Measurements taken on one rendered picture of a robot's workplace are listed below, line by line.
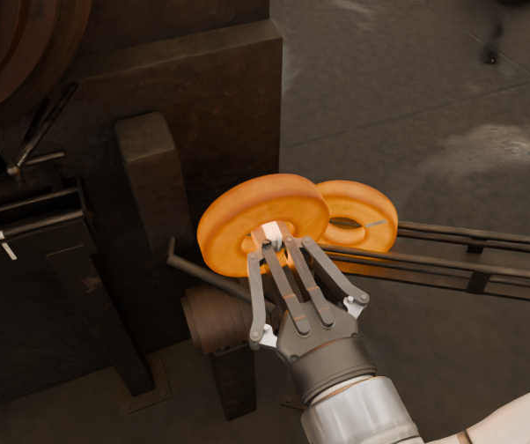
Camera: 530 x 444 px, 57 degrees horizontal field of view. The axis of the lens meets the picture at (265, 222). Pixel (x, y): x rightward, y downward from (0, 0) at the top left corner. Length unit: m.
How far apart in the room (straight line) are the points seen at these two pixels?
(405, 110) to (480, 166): 0.39
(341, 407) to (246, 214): 0.21
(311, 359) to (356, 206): 0.29
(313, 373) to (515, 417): 0.16
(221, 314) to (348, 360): 0.44
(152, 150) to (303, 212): 0.27
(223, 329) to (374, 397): 0.47
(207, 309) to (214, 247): 0.33
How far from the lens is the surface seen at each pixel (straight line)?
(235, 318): 0.86
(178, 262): 0.82
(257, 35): 0.80
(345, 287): 0.50
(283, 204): 0.51
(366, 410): 0.43
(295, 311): 0.48
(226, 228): 0.51
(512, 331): 1.58
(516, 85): 2.44
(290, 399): 1.33
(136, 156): 0.71
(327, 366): 0.44
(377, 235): 0.73
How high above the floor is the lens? 1.28
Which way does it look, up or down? 51 degrees down
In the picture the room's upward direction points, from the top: straight up
